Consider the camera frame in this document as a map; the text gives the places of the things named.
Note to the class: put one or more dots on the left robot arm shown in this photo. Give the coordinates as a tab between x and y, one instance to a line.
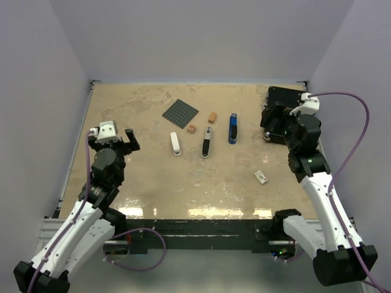
91	221

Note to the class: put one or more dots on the plain wooden block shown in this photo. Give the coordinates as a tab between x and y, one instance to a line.
212	117

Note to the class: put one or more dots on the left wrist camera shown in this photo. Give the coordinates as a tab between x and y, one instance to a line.
106	132

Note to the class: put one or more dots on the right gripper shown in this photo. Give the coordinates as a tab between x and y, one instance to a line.
279	112

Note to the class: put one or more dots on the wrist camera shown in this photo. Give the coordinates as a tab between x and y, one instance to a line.
106	132
308	104

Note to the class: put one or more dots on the grey studded baseplate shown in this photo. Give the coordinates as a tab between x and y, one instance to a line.
180	113

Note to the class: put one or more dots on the white staple box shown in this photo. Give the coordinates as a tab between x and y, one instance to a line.
261	177

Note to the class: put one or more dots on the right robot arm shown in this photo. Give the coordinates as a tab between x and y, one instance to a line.
338	253

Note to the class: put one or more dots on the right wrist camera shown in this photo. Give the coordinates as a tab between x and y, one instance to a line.
308	104

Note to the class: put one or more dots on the black base frame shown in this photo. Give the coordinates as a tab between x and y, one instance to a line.
253	235

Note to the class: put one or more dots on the white stapler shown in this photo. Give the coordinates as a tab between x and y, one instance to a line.
175	144

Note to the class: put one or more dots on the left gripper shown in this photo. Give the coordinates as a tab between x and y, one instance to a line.
129	146

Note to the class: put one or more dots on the wooden letter cube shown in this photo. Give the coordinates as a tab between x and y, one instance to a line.
191	129

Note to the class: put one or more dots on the black case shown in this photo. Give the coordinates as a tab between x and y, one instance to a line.
287	97

